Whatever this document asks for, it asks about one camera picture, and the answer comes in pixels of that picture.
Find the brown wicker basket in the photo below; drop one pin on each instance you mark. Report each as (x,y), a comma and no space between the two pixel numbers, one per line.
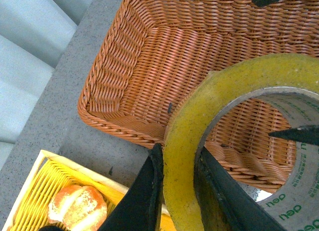
(157,51)

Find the grey curtain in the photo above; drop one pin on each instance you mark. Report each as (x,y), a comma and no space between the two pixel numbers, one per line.
(33,36)

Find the toy croissant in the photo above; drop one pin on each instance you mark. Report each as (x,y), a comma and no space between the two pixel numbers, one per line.
(78,208)

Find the yellow packing tape roll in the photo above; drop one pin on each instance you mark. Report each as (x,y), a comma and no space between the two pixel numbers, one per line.
(184,146)

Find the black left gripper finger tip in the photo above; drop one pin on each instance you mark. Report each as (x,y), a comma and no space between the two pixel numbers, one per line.
(308,134)

